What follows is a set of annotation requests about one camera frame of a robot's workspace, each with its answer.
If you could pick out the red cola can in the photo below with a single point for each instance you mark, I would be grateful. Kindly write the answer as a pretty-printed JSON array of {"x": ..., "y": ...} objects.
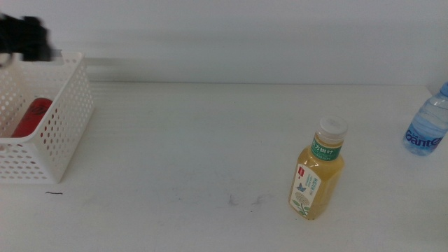
[{"x": 31, "y": 117}]

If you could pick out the yellow tea bottle white cap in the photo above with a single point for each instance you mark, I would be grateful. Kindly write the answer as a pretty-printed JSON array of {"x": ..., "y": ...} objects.
[{"x": 322, "y": 175}]

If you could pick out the clear water bottle blue label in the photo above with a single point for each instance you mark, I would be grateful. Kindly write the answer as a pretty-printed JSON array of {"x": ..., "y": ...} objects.
[{"x": 425, "y": 129}]

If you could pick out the white perforated plastic basket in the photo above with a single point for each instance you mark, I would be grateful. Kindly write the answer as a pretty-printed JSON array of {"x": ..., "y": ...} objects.
[{"x": 70, "y": 115}]

